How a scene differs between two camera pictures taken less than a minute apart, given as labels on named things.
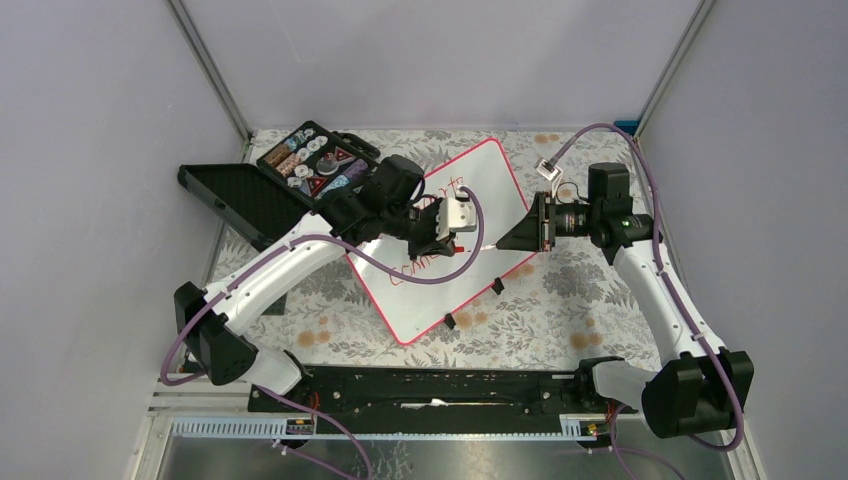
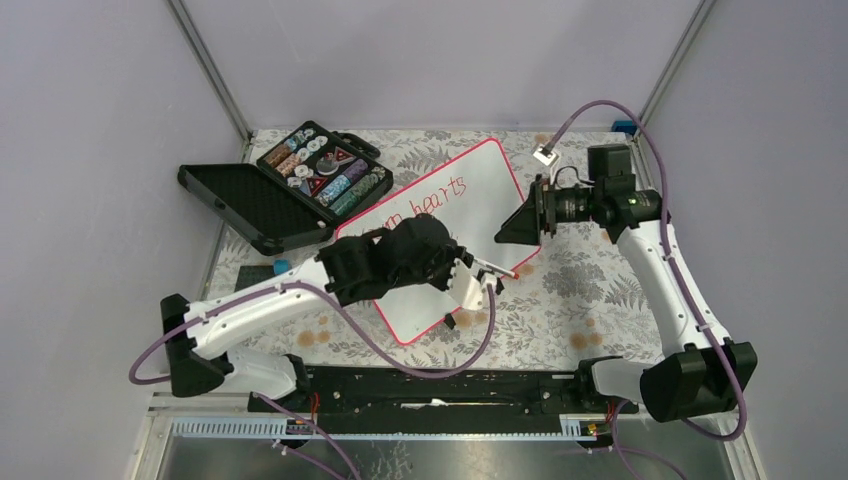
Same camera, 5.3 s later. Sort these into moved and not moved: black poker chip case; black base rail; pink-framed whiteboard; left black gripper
Moved: left black gripper
Not moved: black base rail; pink-framed whiteboard; black poker chip case
